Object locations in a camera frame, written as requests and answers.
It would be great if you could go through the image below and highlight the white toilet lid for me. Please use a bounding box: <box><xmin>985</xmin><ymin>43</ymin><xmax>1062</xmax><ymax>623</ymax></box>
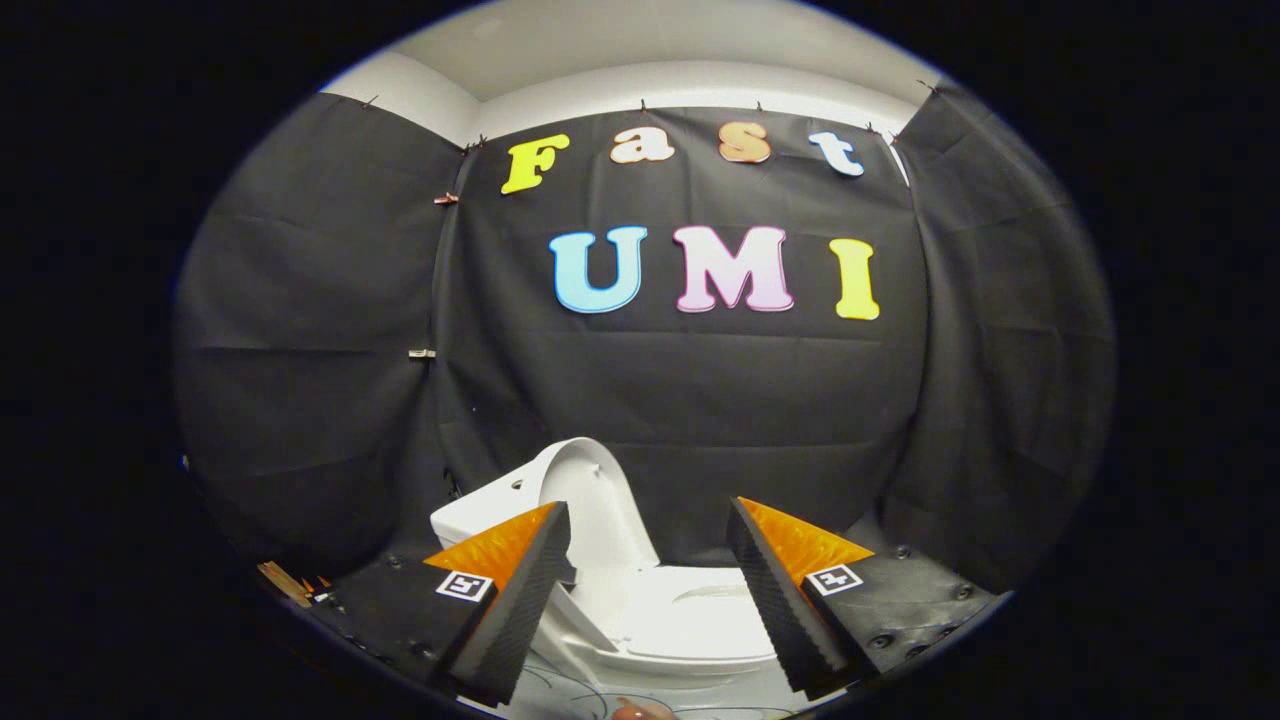
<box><xmin>537</xmin><ymin>437</ymin><xmax>663</xmax><ymax>626</ymax></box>

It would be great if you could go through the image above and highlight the thin black floor cable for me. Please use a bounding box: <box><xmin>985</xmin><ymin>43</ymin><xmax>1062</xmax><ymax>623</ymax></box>
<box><xmin>520</xmin><ymin>655</ymin><xmax>801</xmax><ymax>720</ymax></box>

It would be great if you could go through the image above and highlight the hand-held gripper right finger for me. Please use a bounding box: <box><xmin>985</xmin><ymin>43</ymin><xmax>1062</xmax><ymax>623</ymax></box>
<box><xmin>726</xmin><ymin>496</ymin><xmax>1001</xmax><ymax>701</ymax></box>

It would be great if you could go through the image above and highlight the white toilet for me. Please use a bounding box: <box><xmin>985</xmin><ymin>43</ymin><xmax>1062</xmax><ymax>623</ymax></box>
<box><xmin>430</xmin><ymin>475</ymin><xmax>791</xmax><ymax>696</ymax></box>

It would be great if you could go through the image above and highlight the black backdrop cloth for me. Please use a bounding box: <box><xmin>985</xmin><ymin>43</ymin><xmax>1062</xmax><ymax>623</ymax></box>
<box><xmin>172</xmin><ymin>75</ymin><xmax>1116</xmax><ymax>596</ymax></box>

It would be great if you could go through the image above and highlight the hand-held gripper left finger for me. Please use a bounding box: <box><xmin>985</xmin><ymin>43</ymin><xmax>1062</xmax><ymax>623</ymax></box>
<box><xmin>305</xmin><ymin>500</ymin><xmax>573</xmax><ymax>708</ymax></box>

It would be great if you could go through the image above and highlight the white toilet seat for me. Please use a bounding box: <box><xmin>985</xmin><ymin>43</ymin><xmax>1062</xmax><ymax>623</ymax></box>
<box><xmin>598</xmin><ymin>565</ymin><xmax>787</xmax><ymax>668</ymax></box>

